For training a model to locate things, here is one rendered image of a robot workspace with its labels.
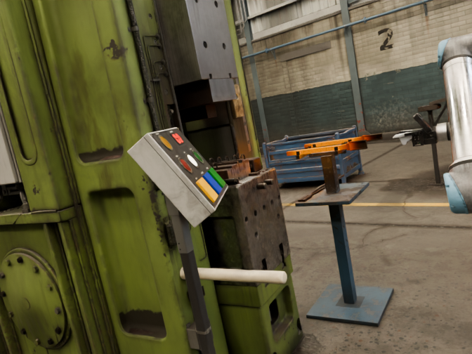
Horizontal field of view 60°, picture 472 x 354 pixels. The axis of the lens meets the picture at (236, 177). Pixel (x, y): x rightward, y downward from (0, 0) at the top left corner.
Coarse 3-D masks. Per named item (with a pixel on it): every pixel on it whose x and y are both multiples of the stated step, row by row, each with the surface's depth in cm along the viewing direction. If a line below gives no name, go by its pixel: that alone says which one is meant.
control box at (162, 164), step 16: (176, 128) 140; (144, 144) 110; (160, 144) 111; (176, 144) 125; (144, 160) 110; (160, 160) 110; (176, 160) 113; (160, 176) 111; (176, 176) 110; (192, 176) 115; (176, 192) 111; (192, 192) 111; (224, 192) 133; (192, 208) 111; (208, 208) 111; (192, 224) 112
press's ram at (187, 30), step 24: (168, 0) 162; (192, 0) 162; (216, 0) 177; (168, 24) 164; (192, 24) 160; (216, 24) 175; (168, 48) 167; (192, 48) 161; (216, 48) 174; (192, 72) 164; (216, 72) 172
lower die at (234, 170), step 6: (216, 162) 191; (228, 162) 182; (234, 162) 181; (246, 162) 187; (222, 168) 179; (228, 168) 177; (234, 168) 178; (240, 168) 182; (246, 168) 186; (222, 174) 174; (228, 174) 173; (234, 174) 177; (240, 174) 182; (246, 174) 186
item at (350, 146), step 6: (348, 144) 201; (354, 144) 201; (360, 144) 200; (366, 144) 198; (294, 150) 220; (300, 150) 217; (306, 150) 215; (312, 150) 213; (318, 150) 211; (324, 150) 209; (330, 150) 208
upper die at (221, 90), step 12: (192, 84) 171; (204, 84) 168; (216, 84) 171; (228, 84) 179; (180, 96) 176; (192, 96) 172; (204, 96) 169; (216, 96) 170; (228, 96) 179; (180, 108) 177
